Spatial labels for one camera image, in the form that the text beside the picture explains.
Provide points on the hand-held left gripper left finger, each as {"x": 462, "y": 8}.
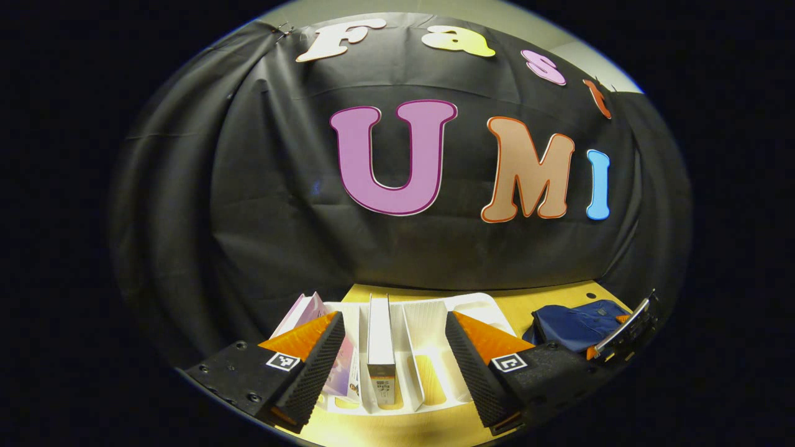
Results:
{"x": 313, "y": 372}

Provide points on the black backdrop cloth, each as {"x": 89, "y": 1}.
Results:
{"x": 279, "y": 217}

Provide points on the black book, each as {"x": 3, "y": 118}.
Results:
{"x": 380, "y": 341}

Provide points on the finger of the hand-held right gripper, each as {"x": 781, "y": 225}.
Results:
{"x": 633, "y": 329}

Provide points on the white bookshelf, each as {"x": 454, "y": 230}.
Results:
{"x": 422, "y": 347}

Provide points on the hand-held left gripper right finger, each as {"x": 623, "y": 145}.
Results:
{"x": 475, "y": 379}

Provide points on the pink book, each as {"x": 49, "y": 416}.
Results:
{"x": 345, "y": 372}

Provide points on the blue schoolbag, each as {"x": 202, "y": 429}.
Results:
{"x": 571, "y": 326}

